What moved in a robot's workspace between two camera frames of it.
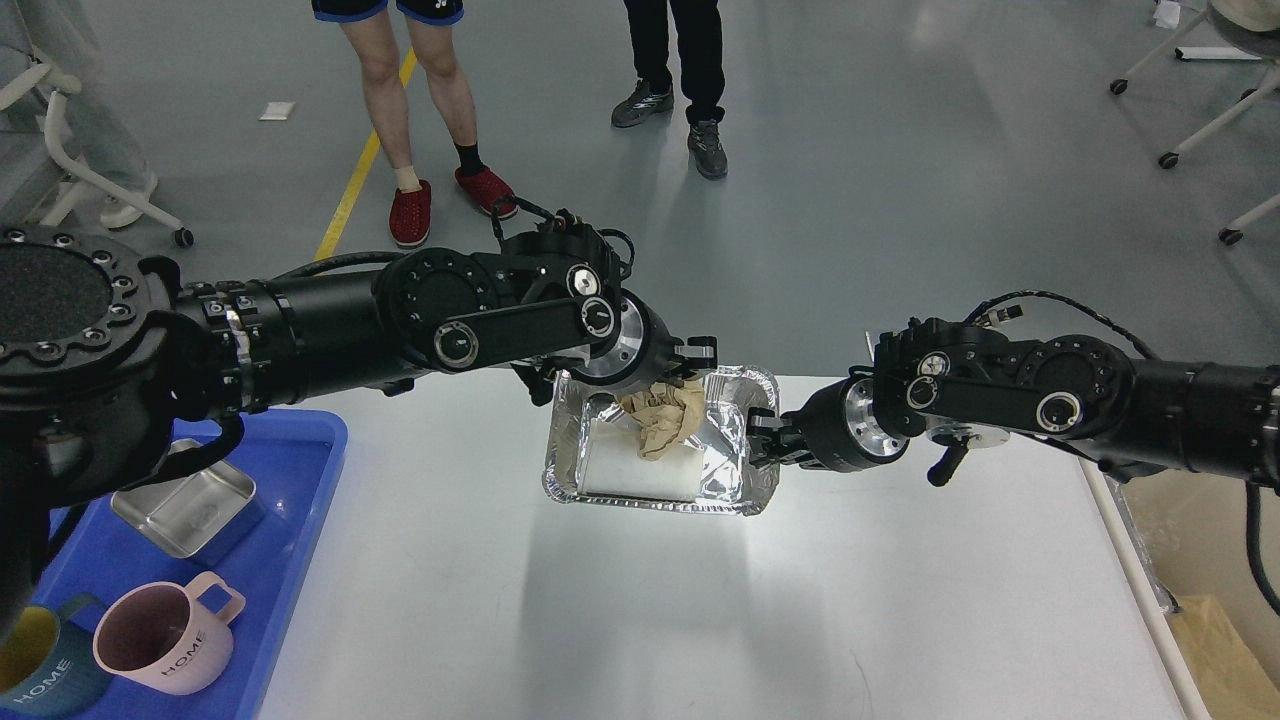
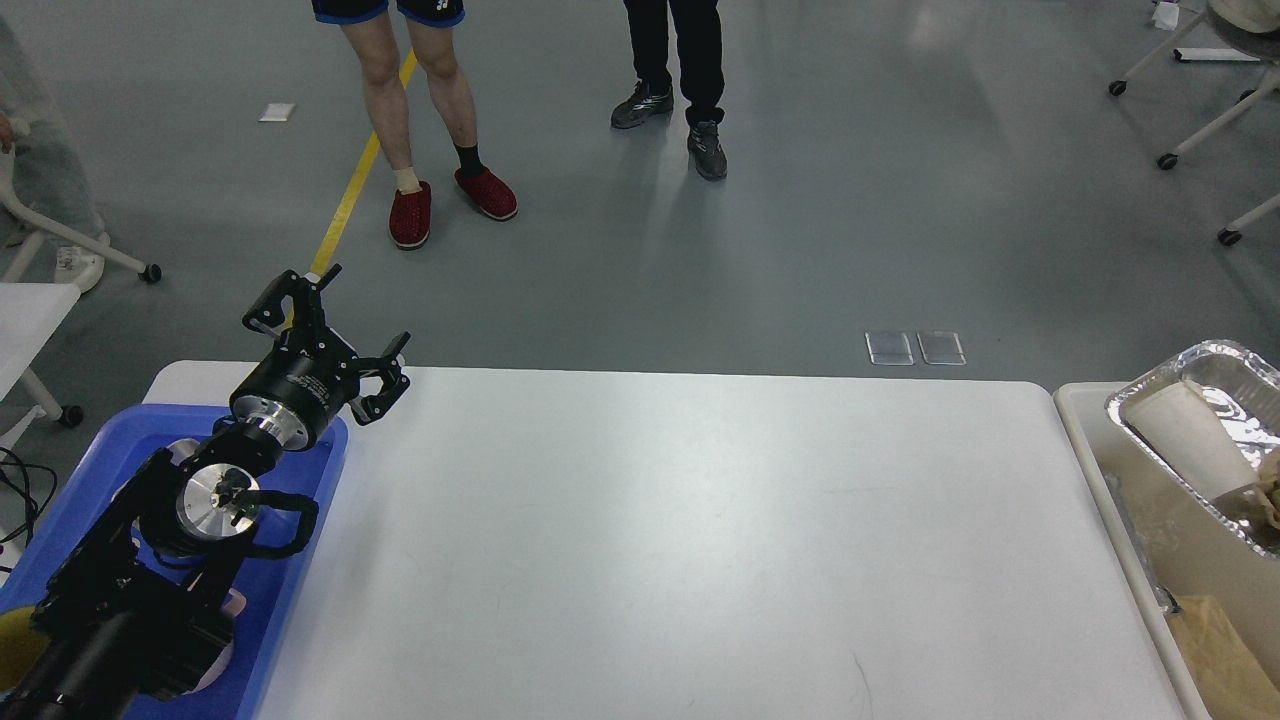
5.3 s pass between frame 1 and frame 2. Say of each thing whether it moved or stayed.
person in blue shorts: stayed
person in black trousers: stayed
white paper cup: moved
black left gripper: moved
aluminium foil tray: moved
